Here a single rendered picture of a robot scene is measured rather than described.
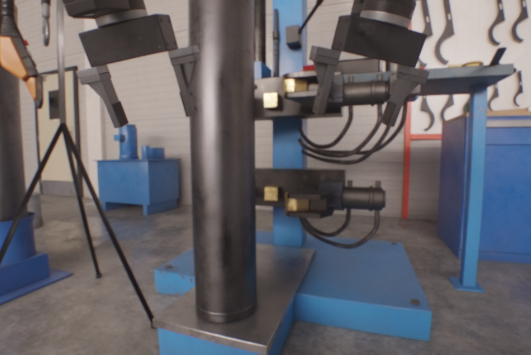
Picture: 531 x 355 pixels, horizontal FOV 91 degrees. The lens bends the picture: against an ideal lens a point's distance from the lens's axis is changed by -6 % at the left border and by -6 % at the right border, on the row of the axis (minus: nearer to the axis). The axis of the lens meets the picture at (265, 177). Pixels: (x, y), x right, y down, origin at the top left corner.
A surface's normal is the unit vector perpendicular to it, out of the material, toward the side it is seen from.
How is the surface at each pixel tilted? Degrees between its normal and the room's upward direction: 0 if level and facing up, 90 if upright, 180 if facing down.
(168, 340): 90
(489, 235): 90
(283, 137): 90
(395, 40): 114
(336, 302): 90
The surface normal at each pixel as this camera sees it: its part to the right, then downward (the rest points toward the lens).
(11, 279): 0.95, 0.02
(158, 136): -0.32, 0.08
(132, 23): -0.07, 0.48
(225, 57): 0.22, 0.08
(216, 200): -0.04, 0.08
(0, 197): 0.69, 0.06
